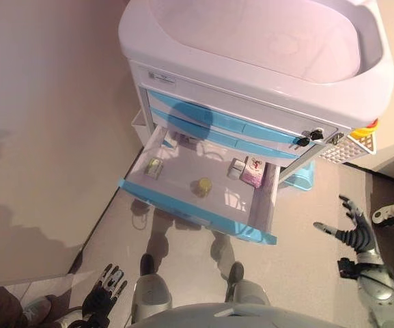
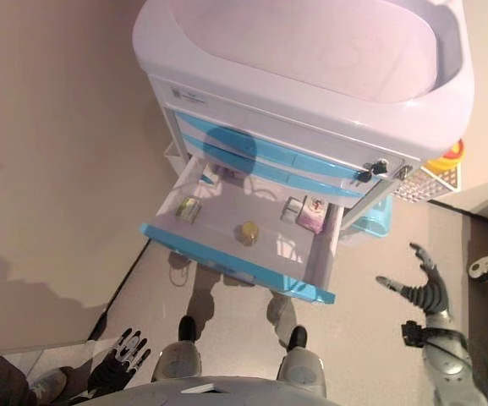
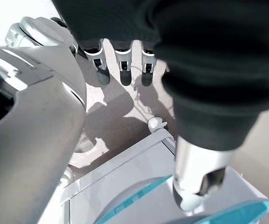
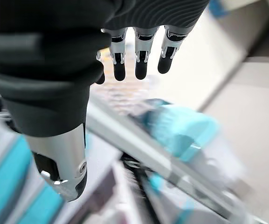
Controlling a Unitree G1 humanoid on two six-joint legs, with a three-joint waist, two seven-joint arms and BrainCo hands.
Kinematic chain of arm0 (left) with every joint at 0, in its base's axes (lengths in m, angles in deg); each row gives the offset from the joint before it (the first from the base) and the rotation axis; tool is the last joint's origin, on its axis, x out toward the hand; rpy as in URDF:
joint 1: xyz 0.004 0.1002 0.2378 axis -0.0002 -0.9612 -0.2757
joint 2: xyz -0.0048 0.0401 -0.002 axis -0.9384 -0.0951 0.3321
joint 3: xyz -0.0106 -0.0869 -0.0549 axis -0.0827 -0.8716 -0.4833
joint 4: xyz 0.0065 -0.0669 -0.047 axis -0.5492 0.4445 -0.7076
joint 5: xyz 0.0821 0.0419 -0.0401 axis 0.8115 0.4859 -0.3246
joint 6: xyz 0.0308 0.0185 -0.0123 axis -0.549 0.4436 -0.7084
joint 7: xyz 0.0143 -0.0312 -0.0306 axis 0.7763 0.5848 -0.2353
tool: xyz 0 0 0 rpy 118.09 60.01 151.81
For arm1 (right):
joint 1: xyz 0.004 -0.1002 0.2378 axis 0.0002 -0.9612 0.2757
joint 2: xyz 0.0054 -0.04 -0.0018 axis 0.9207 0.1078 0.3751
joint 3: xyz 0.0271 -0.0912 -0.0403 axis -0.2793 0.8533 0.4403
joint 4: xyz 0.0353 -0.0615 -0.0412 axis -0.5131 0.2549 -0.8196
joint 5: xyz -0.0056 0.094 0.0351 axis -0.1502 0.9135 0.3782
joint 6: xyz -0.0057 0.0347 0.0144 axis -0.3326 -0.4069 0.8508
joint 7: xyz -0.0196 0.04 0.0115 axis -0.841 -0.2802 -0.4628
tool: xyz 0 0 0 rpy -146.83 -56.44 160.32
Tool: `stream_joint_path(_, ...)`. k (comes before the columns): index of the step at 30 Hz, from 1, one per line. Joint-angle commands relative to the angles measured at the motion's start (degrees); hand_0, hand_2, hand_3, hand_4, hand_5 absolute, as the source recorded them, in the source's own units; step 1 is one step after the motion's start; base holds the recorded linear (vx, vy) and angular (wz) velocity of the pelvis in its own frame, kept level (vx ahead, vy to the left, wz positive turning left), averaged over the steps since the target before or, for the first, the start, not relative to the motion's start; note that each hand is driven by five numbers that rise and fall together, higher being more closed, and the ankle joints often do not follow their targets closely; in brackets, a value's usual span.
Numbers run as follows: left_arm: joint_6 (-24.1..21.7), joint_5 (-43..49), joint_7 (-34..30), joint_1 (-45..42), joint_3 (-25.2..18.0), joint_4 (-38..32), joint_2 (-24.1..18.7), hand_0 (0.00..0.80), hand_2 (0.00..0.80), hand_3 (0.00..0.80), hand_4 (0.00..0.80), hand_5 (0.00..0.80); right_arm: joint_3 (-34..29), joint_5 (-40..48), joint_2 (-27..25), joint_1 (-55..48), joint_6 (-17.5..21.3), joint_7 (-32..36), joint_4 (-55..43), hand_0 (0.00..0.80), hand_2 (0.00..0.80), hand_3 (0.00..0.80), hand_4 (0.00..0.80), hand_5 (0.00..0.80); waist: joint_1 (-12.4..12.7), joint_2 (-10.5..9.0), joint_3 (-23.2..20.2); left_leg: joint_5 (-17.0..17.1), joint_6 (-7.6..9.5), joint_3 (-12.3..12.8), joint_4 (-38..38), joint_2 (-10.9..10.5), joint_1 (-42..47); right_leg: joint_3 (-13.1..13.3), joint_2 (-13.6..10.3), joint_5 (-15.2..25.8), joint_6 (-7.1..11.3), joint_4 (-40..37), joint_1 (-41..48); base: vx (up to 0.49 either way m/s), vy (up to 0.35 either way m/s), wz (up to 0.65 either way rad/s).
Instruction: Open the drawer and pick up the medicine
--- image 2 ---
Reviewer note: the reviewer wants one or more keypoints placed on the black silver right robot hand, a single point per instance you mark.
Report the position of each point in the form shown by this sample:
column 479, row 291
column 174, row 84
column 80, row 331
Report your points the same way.
column 436, row 296

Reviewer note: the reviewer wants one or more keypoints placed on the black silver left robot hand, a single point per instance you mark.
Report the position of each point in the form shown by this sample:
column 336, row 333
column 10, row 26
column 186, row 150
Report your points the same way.
column 116, row 372

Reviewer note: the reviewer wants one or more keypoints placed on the blue-fronted white cart drawer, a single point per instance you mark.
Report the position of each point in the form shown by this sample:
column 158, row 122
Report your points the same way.
column 226, row 260

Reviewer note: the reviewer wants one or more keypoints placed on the yellow medicine bottle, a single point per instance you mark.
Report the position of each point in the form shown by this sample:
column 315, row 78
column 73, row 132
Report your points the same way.
column 248, row 233

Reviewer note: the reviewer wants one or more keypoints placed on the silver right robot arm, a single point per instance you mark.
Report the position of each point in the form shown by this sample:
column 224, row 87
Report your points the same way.
column 446, row 355

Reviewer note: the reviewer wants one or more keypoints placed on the pink purple medicine box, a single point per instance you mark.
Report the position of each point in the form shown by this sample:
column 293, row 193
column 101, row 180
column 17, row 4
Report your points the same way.
column 312, row 215

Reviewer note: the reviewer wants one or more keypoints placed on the small grey white medicine box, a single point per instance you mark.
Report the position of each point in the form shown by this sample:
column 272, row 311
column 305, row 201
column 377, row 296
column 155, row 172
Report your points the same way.
column 292, row 210

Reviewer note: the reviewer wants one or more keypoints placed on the green white medicine box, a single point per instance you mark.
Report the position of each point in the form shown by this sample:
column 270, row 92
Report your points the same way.
column 189, row 209

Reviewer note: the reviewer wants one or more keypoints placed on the white blue medicine box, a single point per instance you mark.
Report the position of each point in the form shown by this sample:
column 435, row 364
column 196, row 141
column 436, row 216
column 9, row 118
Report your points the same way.
column 208, row 174

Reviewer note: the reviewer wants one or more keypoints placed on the white bed caster wheel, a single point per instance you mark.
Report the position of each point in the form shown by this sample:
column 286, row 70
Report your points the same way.
column 484, row 270

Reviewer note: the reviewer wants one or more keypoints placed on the silver left robot leg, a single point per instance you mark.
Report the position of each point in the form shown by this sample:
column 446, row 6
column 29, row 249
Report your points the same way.
column 180, row 363

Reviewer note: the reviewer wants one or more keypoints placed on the silver robot leg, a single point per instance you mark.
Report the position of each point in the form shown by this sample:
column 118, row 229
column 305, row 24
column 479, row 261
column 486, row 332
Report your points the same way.
column 300, row 372
column 180, row 363

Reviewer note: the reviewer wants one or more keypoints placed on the white grey sneaker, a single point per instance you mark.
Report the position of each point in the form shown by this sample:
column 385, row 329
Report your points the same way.
column 49, row 385

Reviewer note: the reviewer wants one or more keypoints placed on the light blue plastic bin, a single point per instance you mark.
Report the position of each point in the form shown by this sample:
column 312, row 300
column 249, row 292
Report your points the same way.
column 372, row 220

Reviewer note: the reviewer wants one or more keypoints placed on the grey robot torso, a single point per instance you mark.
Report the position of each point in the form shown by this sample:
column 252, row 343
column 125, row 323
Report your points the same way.
column 226, row 393

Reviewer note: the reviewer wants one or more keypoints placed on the silver metal cart latch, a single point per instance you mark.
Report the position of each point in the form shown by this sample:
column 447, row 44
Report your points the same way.
column 404, row 172

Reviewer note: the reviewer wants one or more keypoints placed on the yellow plastic container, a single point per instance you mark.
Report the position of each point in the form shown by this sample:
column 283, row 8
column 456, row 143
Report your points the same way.
column 446, row 160

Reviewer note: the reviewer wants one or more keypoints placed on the black cart key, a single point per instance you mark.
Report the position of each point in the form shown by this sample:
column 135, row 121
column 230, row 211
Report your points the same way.
column 379, row 167
column 361, row 177

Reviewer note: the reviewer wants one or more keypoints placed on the silver right robot leg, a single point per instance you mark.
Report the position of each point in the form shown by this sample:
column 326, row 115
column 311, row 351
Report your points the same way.
column 300, row 372

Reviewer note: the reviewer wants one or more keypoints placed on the white medical cart blue drawers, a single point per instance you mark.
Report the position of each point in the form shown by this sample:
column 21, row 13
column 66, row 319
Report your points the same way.
column 290, row 51

